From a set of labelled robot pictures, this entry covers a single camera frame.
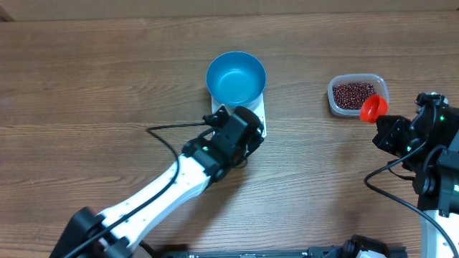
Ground red measuring scoop blue handle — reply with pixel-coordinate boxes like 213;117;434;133
359;95;389;123

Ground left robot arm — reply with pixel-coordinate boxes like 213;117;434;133
51;106;265;257

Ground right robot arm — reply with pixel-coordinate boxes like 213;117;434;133
367;92;458;257

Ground white digital kitchen scale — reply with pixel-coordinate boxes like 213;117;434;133
211;94;268;138

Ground blue bowl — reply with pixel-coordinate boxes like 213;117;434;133
205;51;268;106

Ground red beans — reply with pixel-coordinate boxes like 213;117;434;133
332;82;377;110

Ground clear plastic container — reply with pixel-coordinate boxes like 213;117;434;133
327;73;390;118

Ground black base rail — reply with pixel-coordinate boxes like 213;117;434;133
140;234;408;258

